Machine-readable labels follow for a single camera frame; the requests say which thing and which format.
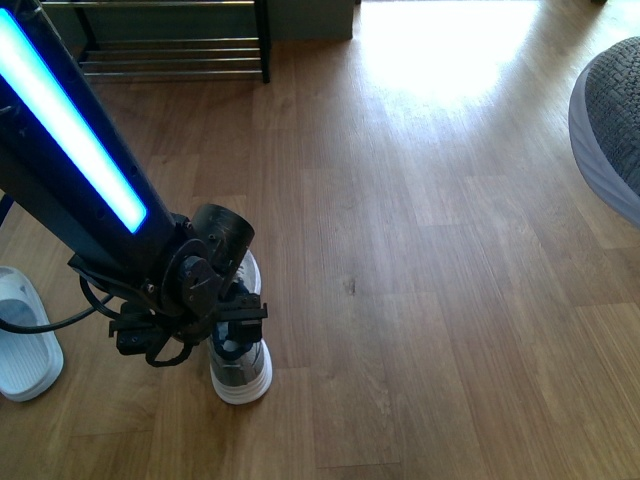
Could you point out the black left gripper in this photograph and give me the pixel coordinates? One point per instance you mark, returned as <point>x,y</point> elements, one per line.
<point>214,278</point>

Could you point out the grey sneaker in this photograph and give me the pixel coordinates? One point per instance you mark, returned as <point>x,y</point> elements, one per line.
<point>240,373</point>
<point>603,121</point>

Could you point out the light blue slide sandal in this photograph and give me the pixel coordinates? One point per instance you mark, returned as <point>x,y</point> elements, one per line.
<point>30,363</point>

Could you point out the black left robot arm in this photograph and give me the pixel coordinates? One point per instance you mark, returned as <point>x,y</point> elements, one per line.
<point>63,161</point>

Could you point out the black metal shoe rack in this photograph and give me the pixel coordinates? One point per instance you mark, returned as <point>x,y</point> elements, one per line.
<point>168,40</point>

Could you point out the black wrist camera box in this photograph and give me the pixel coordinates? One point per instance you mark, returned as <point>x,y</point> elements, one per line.
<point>135,331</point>

